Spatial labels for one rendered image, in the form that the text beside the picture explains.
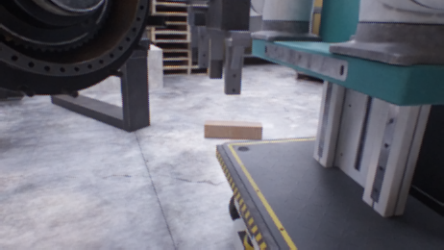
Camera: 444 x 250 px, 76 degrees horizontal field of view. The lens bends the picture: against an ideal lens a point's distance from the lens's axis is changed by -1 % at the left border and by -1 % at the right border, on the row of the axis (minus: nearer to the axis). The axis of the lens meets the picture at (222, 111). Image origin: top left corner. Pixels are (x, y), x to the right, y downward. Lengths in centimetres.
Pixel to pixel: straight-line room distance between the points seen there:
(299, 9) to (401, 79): 50
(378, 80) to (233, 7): 25
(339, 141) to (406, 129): 30
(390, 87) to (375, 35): 9
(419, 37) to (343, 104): 49
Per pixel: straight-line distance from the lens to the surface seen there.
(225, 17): 46
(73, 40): 80
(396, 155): 79
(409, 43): 52
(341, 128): 100
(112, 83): 341
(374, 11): 54
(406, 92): 49
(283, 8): 91
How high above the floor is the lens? 77
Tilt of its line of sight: 17 degrees down
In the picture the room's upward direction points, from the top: 2 degrees clockwise
